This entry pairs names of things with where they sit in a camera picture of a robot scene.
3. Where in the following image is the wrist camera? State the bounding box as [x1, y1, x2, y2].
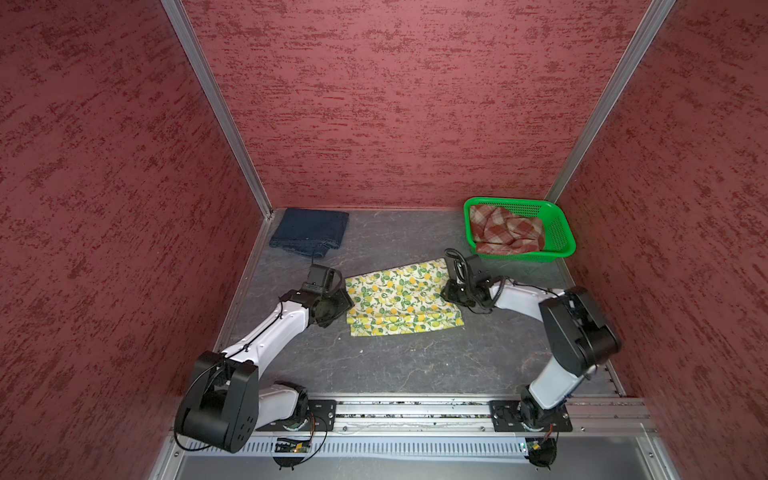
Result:
[457, 255, 486, 285]
[302, 264, 343, 296]

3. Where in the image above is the base connector board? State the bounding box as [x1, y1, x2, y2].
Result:
[526, 438, 558, 469]
[272, 438, 313, 470]

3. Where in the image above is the right base connector board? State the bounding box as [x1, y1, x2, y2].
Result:
[526, 438, 558, 469]

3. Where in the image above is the left base connector board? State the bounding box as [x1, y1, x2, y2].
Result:
[272, 438, 313, 470]

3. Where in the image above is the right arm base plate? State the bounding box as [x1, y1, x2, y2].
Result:
[489, 399, 573, 434]

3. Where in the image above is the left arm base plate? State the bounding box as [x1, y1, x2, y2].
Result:
[256, 399, 338, 434]

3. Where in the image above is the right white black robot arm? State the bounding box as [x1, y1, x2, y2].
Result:
[440, 278, 622, 431]

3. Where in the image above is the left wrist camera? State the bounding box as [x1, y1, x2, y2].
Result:
[302, 264, 343, 296]

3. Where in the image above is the yellow floral skirt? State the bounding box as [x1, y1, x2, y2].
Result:
[346, 259, 464, 337]

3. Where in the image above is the left aluminium corner post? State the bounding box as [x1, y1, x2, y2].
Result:
[161, 0, 274, 220]

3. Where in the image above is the green plastic basket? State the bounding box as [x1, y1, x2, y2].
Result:
[463, 197, 576, 263]

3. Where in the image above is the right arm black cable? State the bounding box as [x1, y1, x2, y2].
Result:
[443, 247, 565, 316]

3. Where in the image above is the aluminium front rail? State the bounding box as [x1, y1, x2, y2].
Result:
[308, 395, 658, 437]

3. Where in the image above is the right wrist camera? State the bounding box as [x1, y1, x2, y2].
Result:
[457, 255, 486, 285]

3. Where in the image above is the slotted cable duct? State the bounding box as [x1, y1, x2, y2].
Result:
[240, 436, 529, 462]

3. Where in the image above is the reddish brown skirt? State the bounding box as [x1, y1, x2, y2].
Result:
[469, 204, 545, 256]

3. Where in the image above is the right aluminium corner post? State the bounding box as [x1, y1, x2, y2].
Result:
[545, 0, 676, 203]

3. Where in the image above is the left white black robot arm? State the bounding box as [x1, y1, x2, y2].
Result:
[173, 288, 354, 453]

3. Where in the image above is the aluminium corner post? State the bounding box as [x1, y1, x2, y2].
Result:
[545, 0, 676, 203]
[161, 0, 274, 220]

